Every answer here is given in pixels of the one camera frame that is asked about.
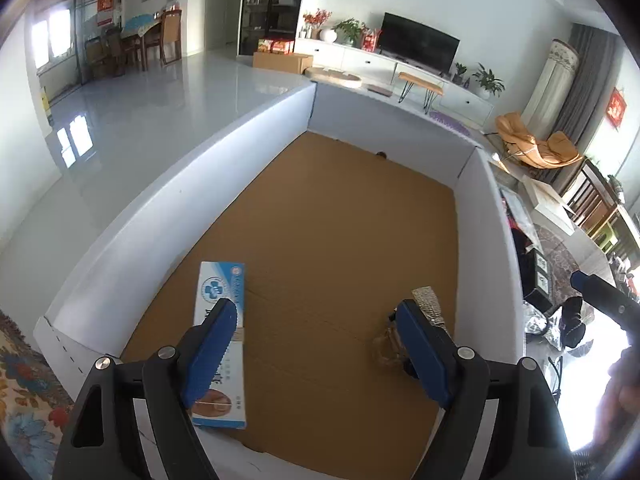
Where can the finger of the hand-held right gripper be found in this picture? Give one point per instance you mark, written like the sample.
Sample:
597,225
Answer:
600,290

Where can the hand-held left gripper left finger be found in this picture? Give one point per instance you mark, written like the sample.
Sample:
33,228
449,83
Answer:
212,350

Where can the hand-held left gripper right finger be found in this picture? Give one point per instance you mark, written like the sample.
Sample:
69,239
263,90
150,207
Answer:
425,355

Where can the black knitted sock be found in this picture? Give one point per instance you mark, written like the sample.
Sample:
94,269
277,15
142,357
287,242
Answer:
574,321

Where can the clear snack packet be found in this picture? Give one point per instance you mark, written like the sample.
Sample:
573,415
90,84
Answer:
385,347

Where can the blue and white medicine box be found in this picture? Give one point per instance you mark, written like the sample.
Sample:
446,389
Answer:
220,280

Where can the large white cardboard box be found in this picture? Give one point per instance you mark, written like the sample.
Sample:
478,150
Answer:
320,240

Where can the person's right hand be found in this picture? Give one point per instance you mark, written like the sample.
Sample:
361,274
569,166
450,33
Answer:
622,395

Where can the black box white pattern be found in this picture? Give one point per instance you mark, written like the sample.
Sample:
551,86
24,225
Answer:
542,272

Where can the silver foil bag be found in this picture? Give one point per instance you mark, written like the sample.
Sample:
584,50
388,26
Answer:
537,322

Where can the dark wooden chair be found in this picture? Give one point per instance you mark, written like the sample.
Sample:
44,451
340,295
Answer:
595,195

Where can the white flat box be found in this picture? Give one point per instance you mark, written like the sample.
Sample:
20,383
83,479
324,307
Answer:
547,202

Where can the orange lounge chair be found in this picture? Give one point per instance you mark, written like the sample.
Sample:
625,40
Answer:
535,150

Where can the floral printed cloth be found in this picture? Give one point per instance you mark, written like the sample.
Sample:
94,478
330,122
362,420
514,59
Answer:
25,400

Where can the grey curtain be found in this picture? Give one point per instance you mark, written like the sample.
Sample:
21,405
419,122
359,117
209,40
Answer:
590,85

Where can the white standing air conditioner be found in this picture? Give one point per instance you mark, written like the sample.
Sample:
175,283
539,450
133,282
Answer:
550,85

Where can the purple mat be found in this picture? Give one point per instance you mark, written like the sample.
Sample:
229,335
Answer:
450,122

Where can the green plant in white pot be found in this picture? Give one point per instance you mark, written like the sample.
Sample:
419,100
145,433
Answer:
487,82

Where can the small potted plant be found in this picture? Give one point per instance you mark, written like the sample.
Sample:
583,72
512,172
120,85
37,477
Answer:
459,74

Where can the wooden bench black legs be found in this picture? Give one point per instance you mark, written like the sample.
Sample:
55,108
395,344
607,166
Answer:
421,82

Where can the round tan cushion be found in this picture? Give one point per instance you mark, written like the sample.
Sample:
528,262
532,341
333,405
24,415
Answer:
332,76

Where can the brown cardboard box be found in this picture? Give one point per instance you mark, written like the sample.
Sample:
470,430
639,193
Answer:
280,61

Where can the black flat-screen television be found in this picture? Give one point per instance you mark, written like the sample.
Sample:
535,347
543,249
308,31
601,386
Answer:
420,42

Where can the white television cabinet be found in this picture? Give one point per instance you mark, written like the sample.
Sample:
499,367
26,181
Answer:
350,55

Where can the red gift boxes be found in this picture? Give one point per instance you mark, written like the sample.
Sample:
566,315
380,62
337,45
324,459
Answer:
275,46

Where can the wooden dining chair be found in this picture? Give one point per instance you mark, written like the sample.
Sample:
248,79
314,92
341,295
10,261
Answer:
171,35

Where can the red gift bag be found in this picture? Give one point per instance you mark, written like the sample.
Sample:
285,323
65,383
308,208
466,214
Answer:
371,41

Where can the wooden dining table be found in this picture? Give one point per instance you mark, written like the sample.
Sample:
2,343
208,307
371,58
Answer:
137,30

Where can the bushy green potted plant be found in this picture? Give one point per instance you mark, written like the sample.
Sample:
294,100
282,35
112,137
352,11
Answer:
350,30

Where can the black glass display cabinet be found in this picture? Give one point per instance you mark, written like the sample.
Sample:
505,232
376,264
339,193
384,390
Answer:
272,5

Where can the red door poster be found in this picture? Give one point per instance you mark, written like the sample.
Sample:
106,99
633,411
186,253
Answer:
106,10

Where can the red wall hanging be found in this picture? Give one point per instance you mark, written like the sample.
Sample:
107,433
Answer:
616,106

